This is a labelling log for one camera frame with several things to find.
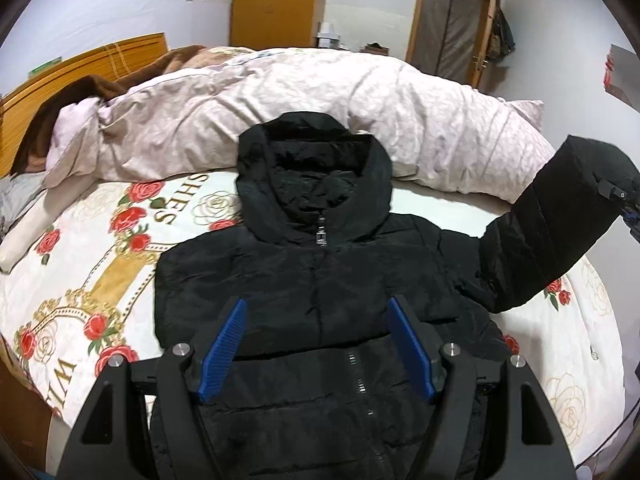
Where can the hanging bags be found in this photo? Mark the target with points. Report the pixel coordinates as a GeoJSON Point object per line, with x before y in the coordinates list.
{"type": "Point", "coordinates": [501, 35]}

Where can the dark bundle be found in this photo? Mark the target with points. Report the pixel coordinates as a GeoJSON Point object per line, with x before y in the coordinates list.
{"type": "Point", "coordinates": [375, 49]}

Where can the pink patterned duvet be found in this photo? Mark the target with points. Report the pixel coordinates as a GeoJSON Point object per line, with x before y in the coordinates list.
{"type": "Point", "coordinates": [200, 110]}

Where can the wooden framed mesh door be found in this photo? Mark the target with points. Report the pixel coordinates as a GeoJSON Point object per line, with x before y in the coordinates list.
{"type": "Point", "coordinates": [455, 15]}

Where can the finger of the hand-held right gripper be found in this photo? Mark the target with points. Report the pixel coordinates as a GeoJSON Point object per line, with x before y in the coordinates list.
{"type": "Point", "coordinates": [614, 191]}

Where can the white box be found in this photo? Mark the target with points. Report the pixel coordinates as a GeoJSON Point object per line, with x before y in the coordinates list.
{"type": "Point", "coordinates": [328, 37]}

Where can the wooden headboard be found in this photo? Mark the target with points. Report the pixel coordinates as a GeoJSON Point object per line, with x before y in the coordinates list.
{"type": "Point", "coordinates": [100, 60]}

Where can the white long pillow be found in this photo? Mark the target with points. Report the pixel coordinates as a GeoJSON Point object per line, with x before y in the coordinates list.
{"type": "Point", "coordinates": [27, 240]}

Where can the grey red wall hanging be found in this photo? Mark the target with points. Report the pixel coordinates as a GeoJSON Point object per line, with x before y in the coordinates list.
{"type": "Point", "coordinates": [622, 77]}

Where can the orange wooden door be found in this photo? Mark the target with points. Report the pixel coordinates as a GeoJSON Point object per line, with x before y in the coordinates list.
{"type": "Point", "coordinates": [275, 5]}

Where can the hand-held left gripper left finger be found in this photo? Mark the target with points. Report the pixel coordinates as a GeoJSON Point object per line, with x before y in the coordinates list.
{"type": "Point", "coordinates": [225, 350]}

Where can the wooden bedside cabinet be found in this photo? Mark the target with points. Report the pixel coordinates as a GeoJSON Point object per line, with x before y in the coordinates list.
{"type": "Point", "coordinates": [22, 410]}

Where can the brown fleece blanket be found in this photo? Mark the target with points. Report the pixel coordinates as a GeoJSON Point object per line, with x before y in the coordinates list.
{"type": "Point", "coordinates": [60, 100]}

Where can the black hooded puffer jacket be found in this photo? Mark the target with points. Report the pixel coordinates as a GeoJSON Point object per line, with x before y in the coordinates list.
{"type": "Point", "coordinates": [310, 270]}

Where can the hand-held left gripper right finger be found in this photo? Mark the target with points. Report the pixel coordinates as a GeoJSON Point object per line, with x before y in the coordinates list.
{"type": "Point", "coordinates": [410, 347]}

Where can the grey pillow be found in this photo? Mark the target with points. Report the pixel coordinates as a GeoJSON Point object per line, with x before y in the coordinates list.
{"type": "Point", "coordinates": [17, 200]}

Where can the rose printed blanket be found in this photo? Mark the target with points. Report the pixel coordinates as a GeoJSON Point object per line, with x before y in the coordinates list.
{"type": "Point", "coordinates": [100, 260]}

